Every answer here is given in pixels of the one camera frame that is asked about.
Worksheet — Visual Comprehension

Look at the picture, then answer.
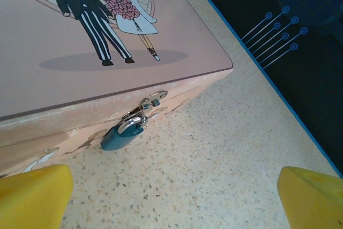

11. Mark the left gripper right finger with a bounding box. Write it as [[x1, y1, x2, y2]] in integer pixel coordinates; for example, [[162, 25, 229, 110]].
[[277, 166, 343, 229]]

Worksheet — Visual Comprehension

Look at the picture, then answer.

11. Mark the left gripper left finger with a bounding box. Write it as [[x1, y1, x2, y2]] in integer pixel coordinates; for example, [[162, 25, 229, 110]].
[[0, 164, 73, 229]]

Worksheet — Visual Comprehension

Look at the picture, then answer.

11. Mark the teal padlock silver shackle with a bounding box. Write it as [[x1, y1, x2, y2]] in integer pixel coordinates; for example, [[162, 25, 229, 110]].
[[100, 115, 145, 151]]

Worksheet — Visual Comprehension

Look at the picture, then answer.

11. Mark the pink tin box cartoon couple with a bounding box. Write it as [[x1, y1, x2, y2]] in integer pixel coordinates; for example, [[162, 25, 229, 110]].
[[0, 0, 234, 180]]

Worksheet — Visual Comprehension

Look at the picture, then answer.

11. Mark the silver box hasp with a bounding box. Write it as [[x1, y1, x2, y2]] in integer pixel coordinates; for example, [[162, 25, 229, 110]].
[[122, 90, 169, 127]]

